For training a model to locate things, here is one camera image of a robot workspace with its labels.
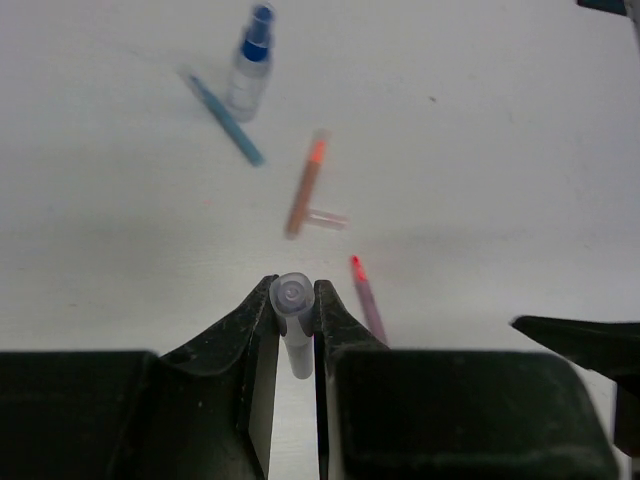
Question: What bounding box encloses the small bottle blue cap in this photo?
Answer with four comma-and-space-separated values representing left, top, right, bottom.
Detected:
225, 2, 275, 122

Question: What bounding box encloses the purple clear pen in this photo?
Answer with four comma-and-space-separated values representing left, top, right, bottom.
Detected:
269, 272, 315, 380

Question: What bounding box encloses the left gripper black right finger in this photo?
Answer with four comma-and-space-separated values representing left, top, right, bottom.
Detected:
314, 280, 619, 479

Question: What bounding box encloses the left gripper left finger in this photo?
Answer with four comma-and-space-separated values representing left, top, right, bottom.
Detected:
1, 277, 278, 479

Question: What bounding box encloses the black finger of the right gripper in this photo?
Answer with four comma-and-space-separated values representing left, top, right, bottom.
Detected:
511, 316, 639, 455

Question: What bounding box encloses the blue pen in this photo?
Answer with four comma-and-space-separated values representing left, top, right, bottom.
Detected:
179, 71, 265, 167

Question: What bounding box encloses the orange pencil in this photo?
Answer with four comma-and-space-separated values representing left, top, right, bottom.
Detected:
285, 129, 330, 239

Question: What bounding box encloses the pink red pen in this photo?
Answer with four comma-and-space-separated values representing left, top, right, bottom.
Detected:
350, 255, 388, 344

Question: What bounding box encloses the clear pen cap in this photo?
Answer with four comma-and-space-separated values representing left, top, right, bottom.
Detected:
306, 209, 348, 230

